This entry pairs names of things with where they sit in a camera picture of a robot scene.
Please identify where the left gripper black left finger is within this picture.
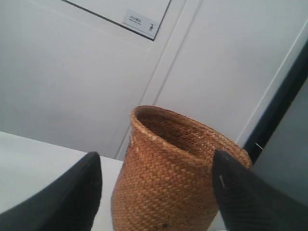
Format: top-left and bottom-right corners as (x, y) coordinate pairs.
(0, 152), (102, 231)

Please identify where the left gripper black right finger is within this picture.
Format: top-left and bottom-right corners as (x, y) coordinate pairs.
(212, 150), (308, 231)

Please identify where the brown woven wicker basket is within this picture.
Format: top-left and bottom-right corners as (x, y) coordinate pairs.
(111, 105), (252, 231)

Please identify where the white warning sign sticker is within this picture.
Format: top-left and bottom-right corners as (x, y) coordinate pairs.
(123, 10), (159, 39)

